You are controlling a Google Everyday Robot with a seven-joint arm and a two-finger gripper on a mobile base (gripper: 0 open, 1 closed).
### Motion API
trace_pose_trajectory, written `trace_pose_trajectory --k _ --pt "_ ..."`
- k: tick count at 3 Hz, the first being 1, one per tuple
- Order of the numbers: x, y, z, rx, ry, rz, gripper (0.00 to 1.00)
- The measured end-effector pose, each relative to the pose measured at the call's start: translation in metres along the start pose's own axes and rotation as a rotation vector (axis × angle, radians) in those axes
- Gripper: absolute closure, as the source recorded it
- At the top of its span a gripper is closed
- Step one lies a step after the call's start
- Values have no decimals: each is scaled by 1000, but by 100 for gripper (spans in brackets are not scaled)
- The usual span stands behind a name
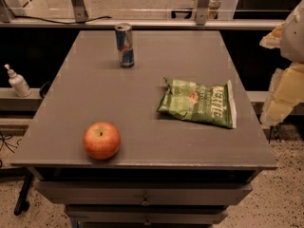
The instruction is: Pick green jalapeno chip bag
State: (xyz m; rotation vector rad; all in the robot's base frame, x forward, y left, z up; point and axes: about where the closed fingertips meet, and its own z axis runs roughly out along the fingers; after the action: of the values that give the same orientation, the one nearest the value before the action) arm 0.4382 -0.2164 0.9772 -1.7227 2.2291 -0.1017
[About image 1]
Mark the grey upper drawer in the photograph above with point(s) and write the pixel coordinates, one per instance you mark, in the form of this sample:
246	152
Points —
144	194

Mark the metal frame bracket left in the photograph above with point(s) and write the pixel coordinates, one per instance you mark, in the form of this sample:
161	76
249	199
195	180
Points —
79	9

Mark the green kettle chip bag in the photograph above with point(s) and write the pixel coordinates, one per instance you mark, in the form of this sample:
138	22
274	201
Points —
194	102

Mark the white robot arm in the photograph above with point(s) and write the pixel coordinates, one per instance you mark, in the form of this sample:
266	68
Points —
288	37

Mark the blue silver energy drink can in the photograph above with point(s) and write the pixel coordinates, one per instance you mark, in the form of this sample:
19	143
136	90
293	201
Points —
124	41

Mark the black stand leg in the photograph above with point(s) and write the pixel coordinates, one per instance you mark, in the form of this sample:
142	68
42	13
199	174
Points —
22	205

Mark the red apple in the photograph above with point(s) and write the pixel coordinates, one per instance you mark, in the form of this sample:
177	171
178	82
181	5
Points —
101	140

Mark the grey lower drawer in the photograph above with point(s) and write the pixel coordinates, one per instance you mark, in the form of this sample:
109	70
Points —
147	215

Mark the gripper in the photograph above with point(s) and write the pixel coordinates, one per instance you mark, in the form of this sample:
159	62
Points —
294	38

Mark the white pump bottle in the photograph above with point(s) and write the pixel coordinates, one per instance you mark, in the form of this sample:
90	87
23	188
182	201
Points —
17	82

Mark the metal frame bracket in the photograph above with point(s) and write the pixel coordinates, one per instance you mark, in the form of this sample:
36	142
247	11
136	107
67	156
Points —
79	9
202	12

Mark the grey drawer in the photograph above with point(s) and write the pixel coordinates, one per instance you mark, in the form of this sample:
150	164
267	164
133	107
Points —
147	215
144	194

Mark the metal frame bracket right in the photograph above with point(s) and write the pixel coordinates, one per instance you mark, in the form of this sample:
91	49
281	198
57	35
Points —
202	12

